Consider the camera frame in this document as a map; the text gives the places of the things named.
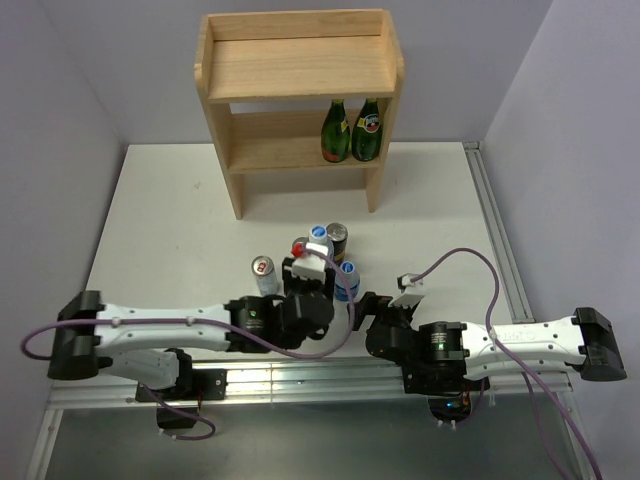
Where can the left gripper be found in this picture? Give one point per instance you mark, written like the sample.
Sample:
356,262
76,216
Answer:
288,278

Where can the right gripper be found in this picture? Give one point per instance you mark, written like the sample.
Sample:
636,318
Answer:
379,305

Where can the water bottle blue label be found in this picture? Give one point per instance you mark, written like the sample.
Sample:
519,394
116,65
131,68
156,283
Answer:
347,282
318,235

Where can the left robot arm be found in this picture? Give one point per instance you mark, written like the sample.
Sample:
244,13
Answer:
150,346

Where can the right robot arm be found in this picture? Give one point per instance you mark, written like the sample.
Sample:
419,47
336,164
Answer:
441,358

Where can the wooden two-tier shelf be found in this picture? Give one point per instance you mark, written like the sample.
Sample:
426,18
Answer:
283,56

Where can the silver can front left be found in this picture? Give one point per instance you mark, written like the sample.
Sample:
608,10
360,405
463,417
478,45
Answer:
265,275

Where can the silver can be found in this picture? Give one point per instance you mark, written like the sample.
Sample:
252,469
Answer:
265,275
299,240

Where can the silver can middle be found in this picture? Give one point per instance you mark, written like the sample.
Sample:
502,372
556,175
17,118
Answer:
299,240

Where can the black can rear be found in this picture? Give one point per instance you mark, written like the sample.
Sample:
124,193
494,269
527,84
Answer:
337,234

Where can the green glass bottle left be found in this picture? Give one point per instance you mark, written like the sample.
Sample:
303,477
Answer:
335,133

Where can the green glass bottle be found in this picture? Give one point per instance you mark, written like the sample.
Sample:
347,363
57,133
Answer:
367,132
335,133

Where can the green glass bottle right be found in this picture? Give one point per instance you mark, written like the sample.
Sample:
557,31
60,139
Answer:
367,132

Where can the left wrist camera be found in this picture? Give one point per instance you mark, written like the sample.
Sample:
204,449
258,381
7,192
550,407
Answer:
309,261

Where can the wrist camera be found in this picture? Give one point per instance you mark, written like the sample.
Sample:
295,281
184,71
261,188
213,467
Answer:
412,291
309,261

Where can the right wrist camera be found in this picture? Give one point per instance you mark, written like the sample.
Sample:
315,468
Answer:
412,291

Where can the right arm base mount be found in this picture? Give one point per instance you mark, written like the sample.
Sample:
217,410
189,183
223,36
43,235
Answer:
452,398

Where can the aluminium front rail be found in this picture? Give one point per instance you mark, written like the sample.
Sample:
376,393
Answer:
253,382

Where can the aluminium side rail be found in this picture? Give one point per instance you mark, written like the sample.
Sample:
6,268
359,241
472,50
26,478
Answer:
512,284

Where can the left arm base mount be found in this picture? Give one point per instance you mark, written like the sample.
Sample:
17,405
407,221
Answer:
177,407

